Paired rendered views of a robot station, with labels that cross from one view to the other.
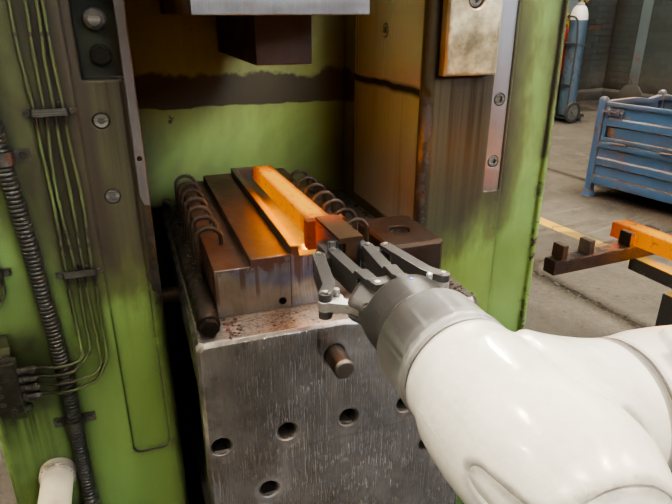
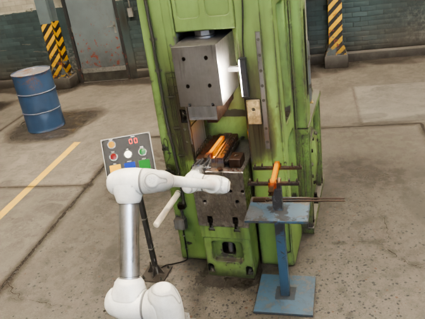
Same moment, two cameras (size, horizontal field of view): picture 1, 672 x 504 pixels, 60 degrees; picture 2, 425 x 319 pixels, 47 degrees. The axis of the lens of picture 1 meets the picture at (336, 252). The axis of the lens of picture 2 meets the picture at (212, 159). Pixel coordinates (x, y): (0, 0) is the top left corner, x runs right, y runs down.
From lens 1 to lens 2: 279 cm
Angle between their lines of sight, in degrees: 37
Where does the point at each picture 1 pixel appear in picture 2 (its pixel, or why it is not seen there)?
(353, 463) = (221, 201)
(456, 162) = (257, 141)
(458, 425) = not seen: hidden behind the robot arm
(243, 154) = (231, 128)
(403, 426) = (231, 195)
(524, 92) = (273, 126)
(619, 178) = not seen: outside the picture
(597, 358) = (197, 175)
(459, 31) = (250, 116)
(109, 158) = (186, 135)
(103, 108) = (184, 127)
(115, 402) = not seen: hidden behind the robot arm
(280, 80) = (239, 111)
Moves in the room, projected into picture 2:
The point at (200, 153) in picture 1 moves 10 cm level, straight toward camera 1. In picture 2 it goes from (221, 127) to (215, 132)
